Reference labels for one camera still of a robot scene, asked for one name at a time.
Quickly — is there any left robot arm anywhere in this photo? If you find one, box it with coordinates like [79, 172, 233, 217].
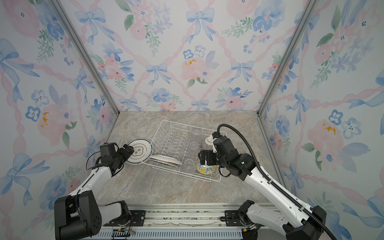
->
[54, 143, 135, 240]

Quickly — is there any yellow blue patterned bowl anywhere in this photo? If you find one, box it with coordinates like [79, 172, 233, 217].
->
[196, 161, 216, 175]

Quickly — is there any left corner aluminium profile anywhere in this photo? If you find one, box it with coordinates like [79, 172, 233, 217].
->
[47, 0, 121, 115]

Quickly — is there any white plate dark rim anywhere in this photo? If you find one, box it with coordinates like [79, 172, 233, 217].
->
[126, 139, 153, 166]

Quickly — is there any clear glass front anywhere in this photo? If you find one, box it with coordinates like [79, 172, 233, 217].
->
[183, 158, 196, 170]

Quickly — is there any white wire dish rack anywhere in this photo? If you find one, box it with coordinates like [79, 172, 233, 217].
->
[144, 120, 222, 182]

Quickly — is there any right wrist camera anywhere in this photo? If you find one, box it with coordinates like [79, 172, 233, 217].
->
[210, 132, 221, 153]

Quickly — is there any corner aluminium profile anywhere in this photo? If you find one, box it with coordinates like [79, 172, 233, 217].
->
[47, 0, 121, 115]
[258, 0, 318, 115]

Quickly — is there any clear glass middle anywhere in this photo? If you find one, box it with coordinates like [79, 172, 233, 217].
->
[188, 141, 201, 151]

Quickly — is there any clear glass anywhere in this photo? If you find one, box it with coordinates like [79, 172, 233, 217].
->
[191, 127, 203, 138]
[183, 158, 196, 170]
[188, 141, 201, 151]

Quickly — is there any clear glass back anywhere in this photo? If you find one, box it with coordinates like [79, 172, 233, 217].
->
[191, 127, 203, 138]

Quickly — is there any right corner aluminium profile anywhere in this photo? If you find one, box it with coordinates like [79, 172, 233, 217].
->
[258, 0, 318, 115]

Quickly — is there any thin black left cable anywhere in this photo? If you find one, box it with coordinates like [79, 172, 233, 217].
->
[85, 149, 101, 172]

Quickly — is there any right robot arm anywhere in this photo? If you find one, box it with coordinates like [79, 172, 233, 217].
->
[198, 133, 332, 240]

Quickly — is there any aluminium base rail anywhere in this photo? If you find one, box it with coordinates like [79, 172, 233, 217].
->
[58, 203, 313, 240]

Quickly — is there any white plate blue rim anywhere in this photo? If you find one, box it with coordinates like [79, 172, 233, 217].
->
[150, 155, 183, 167]

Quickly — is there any black corrugated cable conduit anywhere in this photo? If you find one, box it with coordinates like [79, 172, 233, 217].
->
[217, 123, 338, 240]

